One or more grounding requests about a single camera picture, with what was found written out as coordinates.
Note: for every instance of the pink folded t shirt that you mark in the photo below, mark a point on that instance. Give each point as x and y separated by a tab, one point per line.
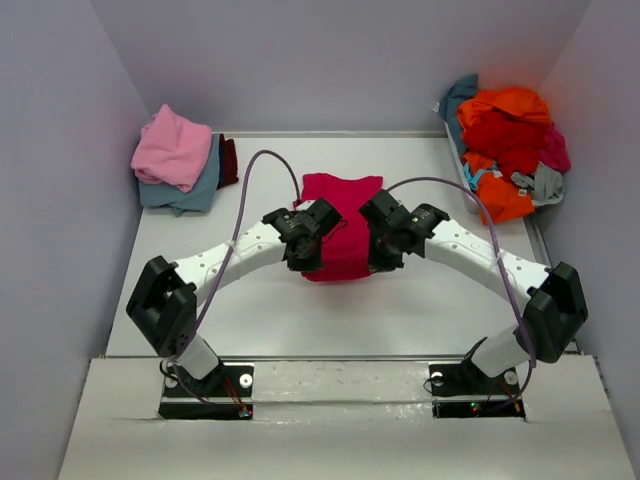
172	150

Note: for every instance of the light blue folded t shirt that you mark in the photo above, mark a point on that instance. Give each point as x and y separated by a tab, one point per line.
199	199

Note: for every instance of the magenta t shirt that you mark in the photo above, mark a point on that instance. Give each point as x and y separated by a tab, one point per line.
554	153
345	250

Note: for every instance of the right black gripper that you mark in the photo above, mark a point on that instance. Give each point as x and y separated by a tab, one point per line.
377	261

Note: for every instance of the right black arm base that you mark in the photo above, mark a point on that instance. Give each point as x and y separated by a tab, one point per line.
454	397

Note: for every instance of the teal blue t shirt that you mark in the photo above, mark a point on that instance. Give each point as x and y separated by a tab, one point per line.
462	90

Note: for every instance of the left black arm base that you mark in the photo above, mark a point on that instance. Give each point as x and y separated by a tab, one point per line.
224	395

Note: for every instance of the orange t shirt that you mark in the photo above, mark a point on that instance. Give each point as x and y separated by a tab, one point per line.
501	197

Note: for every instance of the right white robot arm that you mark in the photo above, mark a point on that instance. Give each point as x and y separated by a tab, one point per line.
548	302

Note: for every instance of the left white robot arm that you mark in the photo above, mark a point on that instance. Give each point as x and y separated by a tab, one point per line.
169	298

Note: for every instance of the dark red folded t shirt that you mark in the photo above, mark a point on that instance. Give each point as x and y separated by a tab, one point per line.
228	163

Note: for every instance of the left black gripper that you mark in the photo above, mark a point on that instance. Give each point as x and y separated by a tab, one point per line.
309	265

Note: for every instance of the grey t shirt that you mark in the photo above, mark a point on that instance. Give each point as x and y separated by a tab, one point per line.
545	186

